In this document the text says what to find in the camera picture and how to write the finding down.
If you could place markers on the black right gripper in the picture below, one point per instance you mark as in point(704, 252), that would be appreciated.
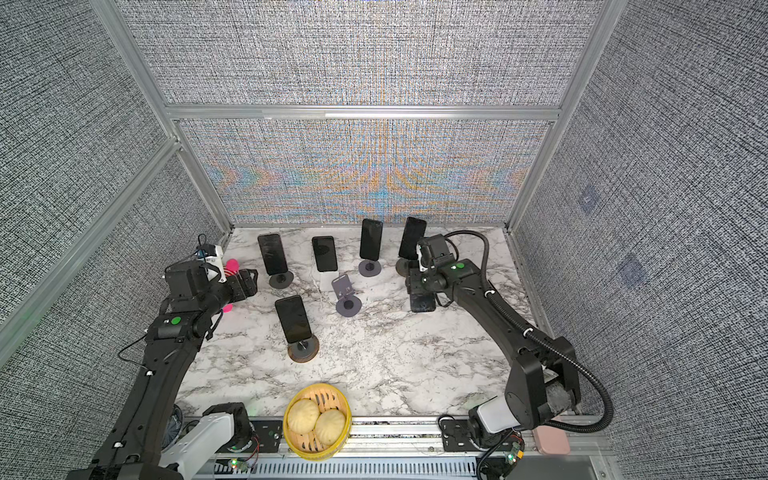
point(413, 281)

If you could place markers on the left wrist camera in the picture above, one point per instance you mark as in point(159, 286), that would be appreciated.
point(211, 256)

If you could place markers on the back wooden base phone stand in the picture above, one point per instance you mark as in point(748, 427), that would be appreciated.
point(403, 266)

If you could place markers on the yellow bamboo steamer basket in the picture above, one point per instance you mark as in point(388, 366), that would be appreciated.
point(306, 446)

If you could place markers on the wooden base phone stand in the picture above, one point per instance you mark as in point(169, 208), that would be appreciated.
point(403, 266)
point(303, 351)

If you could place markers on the front wooden base phone stand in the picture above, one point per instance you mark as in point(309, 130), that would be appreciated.
point(303, 351)

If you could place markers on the pink white plush toy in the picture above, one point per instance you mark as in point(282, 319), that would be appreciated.
point(231, 268)

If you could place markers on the right steamed bun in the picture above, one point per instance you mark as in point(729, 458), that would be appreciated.
point(329, 427)

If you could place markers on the purple round phone stand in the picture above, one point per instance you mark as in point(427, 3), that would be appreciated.
point(348, 304)

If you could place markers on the black phone purple stand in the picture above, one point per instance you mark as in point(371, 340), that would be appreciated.
point(422, 302)

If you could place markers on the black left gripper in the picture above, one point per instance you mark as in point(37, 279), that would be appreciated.
point(250, 284)

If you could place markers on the pink pad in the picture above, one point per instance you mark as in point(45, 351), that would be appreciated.
point(551, 441)

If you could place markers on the left steamed bun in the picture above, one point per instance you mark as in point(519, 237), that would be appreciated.
point(302, 416)

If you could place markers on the dark far left phone stand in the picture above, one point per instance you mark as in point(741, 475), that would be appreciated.
point(281, 280)

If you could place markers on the black phone on wooden stand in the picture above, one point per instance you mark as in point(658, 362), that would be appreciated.
point(414, 230)

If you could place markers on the white phone stand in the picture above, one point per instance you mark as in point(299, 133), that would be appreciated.
point(325, 280)

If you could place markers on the grey round phone stand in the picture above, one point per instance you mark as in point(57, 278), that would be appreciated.
point(369, 268)

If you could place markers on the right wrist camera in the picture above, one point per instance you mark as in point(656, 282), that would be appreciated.
point(435, 252)

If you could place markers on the aluminium front rail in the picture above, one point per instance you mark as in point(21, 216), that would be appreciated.
point(407, 447)

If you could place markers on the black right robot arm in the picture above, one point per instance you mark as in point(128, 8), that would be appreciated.
point(543, 379)

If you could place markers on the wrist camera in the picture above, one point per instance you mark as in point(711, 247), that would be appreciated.
point(211, 256)
point(435, 252)

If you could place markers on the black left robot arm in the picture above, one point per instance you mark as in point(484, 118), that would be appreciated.
point(133, 448)

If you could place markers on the steamed bun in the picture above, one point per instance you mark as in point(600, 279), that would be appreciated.
point(302, 416)
point(329, 427)

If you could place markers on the black phone on grey stand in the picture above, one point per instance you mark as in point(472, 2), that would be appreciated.
point(371, 238)

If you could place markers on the black phone front wooden stand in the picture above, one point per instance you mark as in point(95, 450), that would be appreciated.
point(293, 319)

